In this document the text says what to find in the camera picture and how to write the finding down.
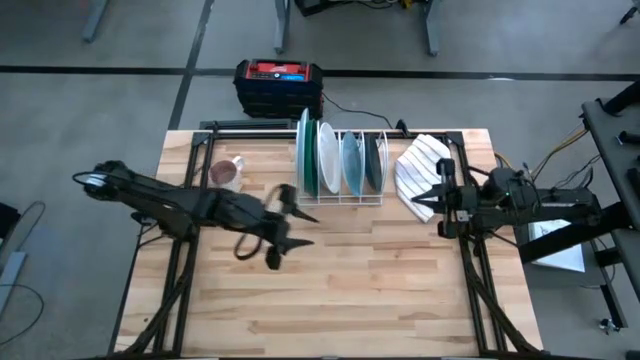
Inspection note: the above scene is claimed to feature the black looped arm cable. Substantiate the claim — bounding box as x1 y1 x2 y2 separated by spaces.
233 184 281 262

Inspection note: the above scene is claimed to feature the white striped cloth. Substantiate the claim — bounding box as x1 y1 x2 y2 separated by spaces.
393 133 454 224

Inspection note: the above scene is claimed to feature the dark grey plate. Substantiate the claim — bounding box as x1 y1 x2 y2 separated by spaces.
363 133 385 194

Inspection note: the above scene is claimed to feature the yellow cable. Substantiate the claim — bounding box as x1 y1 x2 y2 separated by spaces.
494 127 590 199

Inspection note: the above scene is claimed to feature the black side table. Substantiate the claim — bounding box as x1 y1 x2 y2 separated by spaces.
517 79 640 331

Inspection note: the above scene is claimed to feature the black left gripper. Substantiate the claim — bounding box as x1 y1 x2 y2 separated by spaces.
259 184 320 270

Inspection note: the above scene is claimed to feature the grey floor panel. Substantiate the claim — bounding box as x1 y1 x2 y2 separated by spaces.
0 249 29 321

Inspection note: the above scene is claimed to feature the black power cable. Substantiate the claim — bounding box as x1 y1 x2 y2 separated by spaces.
321 92 409 136

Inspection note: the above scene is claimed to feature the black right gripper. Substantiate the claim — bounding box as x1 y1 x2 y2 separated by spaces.
411 158 474 239

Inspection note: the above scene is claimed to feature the black aluminium table frame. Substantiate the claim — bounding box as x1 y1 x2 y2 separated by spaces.
107 119 551 360

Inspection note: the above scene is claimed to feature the white mug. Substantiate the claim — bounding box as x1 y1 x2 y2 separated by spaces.
208 155 246 194

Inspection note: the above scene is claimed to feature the black equipment box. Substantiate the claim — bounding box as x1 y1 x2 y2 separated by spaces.
293 0 351 17

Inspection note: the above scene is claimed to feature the pale large plate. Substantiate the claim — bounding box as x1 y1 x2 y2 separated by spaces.
295 107 310 199

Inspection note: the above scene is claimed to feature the red black power station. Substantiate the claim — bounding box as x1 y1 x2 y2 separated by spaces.
233 58 325 122

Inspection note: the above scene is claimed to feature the white wire dish rack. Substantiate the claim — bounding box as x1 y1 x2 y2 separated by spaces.
294 117 390 207

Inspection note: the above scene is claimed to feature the white paper sheet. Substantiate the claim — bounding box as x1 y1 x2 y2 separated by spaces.
527 218 586 274

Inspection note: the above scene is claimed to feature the black floor cable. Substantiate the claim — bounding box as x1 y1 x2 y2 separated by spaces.
0 283 46 347

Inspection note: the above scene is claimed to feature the black cable bundle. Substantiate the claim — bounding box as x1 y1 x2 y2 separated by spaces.
522 154 601 196

